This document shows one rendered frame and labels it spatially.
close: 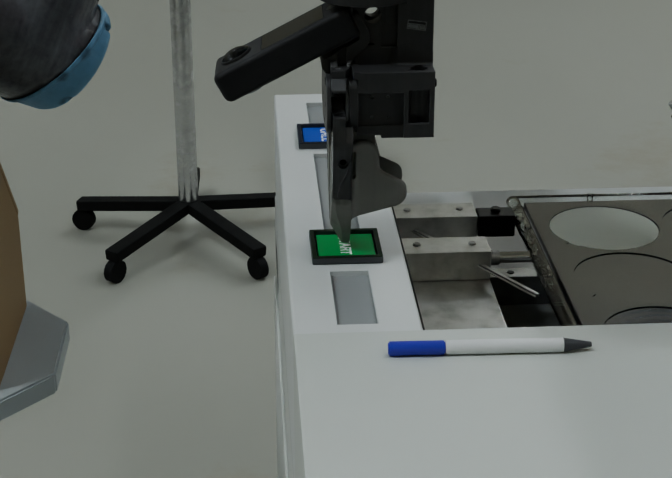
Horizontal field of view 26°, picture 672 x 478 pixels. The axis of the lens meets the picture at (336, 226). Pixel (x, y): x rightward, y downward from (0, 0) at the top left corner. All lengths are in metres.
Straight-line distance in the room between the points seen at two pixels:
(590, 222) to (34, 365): 0.53
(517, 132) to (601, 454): 3.42
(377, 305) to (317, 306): 0.04
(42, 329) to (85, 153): 2.80
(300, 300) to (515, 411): 0.22
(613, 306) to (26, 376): 0.51
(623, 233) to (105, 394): 1.71
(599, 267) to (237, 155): 2.85
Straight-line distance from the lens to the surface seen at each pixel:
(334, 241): 1.17
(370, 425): 0.92
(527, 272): 1.40
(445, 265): 1.30
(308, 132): 1.41
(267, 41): 1.10
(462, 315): 1.24
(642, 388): 0.98
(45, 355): 1.33
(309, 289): 1.10
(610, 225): 1.39
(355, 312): 1.08
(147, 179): 3.95
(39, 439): 2.79
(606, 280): 1.28
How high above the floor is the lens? 1.44
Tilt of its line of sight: 23 degrees down
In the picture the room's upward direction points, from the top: straight up
